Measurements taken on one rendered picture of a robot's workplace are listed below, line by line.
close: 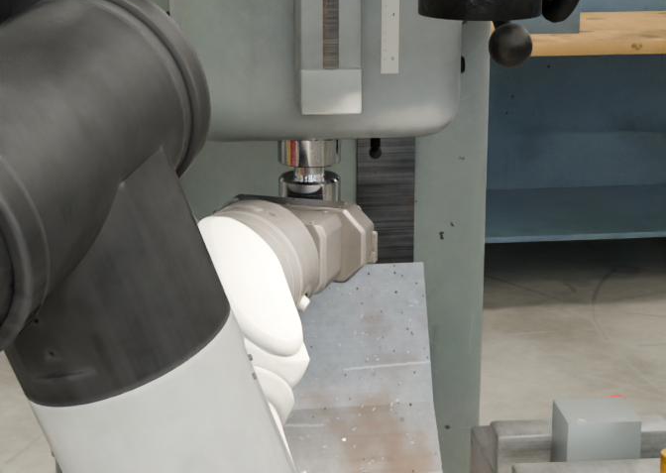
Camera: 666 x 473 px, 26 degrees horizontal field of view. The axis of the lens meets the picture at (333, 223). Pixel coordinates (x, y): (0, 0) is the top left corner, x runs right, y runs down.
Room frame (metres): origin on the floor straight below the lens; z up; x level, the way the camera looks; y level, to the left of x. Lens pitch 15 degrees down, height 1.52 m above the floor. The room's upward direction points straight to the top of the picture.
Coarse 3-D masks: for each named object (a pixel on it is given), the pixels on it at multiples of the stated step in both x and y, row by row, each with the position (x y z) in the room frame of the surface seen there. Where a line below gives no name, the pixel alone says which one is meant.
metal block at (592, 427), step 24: (576, 408) 1.09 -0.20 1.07; (600, 408) 1.09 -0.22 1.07; (624, 408) 1.09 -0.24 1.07; (552, 432) 1.11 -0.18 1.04; (576, 432) 1.06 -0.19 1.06; (600, 432) 1.06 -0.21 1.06; (624, 432) 1.06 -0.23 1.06; (552, 456) 1.10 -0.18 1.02; (576, 456) 1.06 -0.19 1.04; (600, 456) 1.06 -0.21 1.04; (624, 456) 1.06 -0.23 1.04
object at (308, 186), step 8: (280, 176) 1.06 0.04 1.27; (288, 176) 1.06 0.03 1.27; (328, 176) 1.06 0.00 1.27; (336, 176) 1.06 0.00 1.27; (280, 184) 1.05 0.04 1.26; (288, 184) 1.04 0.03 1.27; (296, 184) 1.04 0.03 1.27; (304, 184) 1.04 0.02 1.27; (312, 184) 1.04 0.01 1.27; (320, 184) 1.04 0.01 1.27; (328, 184) 1.04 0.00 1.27; (336, 184) 1.05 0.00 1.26; (288, 192) 1.04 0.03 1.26; (296, 192) 1.04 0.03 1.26; (304, 192) 1.03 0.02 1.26; (312, 192) 1.03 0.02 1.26; (320, 192) 1.04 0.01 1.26; (328, 192) 1.04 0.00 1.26
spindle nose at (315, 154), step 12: (288, 144) 1.04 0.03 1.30; (300, 144) 1.04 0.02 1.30; (312, 144) 1.03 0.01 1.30; (324, 144) 1.04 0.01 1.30; (336, 144) 1.05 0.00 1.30; (288, 156) 1.04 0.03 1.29; (300, 156) 1.04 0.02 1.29; (312, 156) 1.03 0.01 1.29; (324, 156) 1.04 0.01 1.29; (336, 156) 1.05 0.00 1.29
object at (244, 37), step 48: (192, 0) 0.96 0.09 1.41; (240, 0) 0.96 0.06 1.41; (288, 0) 0.97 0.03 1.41; (384, 0) 0.97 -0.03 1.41; (240, 48) 0.96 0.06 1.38; (288, 48) 0.97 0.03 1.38; (384, 48) 0.97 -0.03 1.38; (432, 48) 0.98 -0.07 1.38; (240, 96) 0.96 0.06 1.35; (288, 96) 0.97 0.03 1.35; (384, 96) 0.97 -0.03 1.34; (432, 96) 0.98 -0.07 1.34
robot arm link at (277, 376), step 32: (224, 224) 0.84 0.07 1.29; (224, 256) 0.80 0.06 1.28; (256, 256) 0.83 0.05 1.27; (224, 288) 0.78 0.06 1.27; (256, 288) 0.80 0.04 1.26; (256, 320) 0.77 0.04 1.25; (288, 320) 0.79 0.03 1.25; (256, 352) 0.75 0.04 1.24; (288, 352) 0.77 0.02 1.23; (288, 384) 0.77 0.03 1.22
